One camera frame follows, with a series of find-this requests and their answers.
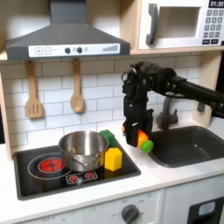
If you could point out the green block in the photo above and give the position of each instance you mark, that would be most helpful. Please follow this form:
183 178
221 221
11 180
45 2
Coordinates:
110 137

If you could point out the steel pot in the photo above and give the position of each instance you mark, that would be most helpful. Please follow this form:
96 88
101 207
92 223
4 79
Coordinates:
83 160

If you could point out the black toy stove top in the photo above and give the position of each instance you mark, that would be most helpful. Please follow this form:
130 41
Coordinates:
32 183

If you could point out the black oven door panel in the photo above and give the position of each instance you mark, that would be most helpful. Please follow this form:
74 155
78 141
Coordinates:
194 217

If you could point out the wooden spoon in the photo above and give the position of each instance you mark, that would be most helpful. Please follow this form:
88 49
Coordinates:
77 102

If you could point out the dark grey sink basin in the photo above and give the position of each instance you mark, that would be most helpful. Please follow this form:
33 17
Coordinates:
186 148

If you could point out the wooden shelf board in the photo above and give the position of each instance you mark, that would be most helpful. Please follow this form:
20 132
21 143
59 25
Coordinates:
175 51

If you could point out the orange toy carrot green top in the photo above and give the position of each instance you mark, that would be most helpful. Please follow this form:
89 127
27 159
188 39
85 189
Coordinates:
145 142

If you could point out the dark grey oven knob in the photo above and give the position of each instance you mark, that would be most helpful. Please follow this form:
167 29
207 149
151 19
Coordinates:
129 214

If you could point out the white toy microwave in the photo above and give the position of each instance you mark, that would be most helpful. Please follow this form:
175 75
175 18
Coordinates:
180 40

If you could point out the wooden slotted spatula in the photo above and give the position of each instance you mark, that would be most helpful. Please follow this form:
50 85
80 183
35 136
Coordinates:
33 108

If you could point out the white kitchen cabinet front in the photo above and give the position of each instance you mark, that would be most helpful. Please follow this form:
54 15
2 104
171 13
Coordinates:
175 198

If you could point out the yellow block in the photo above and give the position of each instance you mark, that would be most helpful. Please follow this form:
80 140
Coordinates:
113 159

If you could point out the grey extractor hood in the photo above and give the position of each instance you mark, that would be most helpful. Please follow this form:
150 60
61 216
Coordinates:
67 35

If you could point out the dark grey tap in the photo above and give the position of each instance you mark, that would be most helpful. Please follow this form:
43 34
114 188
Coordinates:
166 118

